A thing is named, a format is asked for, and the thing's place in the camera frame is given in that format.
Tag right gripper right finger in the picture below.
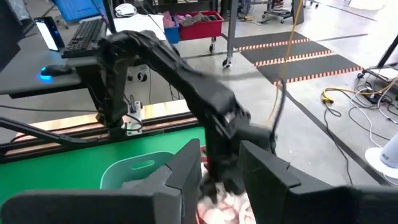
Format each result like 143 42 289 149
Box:
238 140 398 224

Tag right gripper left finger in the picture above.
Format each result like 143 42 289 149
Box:
0 138 203 224

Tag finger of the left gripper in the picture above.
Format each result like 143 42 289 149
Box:
222 175 247 196
200 179 218 205

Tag white red-checked towel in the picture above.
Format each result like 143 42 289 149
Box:
197 161 257 224

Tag teal plastic basket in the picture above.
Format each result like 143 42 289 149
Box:
99 151 177 190

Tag green table mat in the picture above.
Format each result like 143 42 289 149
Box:
0 126 206 203

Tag white tower fan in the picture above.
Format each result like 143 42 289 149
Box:
364 132 398 180

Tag black mat orange striped edge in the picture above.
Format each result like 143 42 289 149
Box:
257 54 364 86
231 30 312 52
241 40 334 67

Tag metal cart leg with caster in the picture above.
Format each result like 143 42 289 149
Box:
222 0 240 68

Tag black power strip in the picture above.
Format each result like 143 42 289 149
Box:
357 90 398 106

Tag red plastic bin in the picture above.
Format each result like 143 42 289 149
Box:
175 11 224 41

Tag small blue bin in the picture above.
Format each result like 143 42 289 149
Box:
163 11 181 44

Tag grey cloths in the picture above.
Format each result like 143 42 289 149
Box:
178 11 218 27

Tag black computer mouse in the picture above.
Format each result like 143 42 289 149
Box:
39 64 73 79

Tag pink cloth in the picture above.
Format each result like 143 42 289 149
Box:
163 11 177 28

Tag grey desk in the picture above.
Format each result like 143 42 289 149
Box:
0 14 170 100

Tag white paper sheet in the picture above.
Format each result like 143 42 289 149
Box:
107 14 167 41

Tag black rolling cart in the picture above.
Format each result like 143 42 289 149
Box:
261 0 305 26

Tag black metal stand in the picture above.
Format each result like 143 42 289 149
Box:
357 34 398 82

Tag black backlit keyboard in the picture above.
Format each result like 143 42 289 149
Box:
60 18 108 59

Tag black phone lit screen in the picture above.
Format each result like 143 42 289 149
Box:
33 16 65 52

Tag computer monitor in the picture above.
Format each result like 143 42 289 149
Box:
90 0 118 34

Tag black bulky desk object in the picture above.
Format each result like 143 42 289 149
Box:
0 0 35 72

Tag large blue bin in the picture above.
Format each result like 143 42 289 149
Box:
52 0 106 23

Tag black aluminium table frame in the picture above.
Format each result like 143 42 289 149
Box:
0 111 200 164

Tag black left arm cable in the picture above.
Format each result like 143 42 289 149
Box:
269 82 287 147

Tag black floor cable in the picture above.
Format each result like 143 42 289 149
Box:
323 105 355 186

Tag white floor cable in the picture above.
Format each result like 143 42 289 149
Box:
348 86 398 149

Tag yellow extension cord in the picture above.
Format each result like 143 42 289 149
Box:
320 74 398 105

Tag thin yellow cable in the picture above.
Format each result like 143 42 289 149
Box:
269 0 304 122

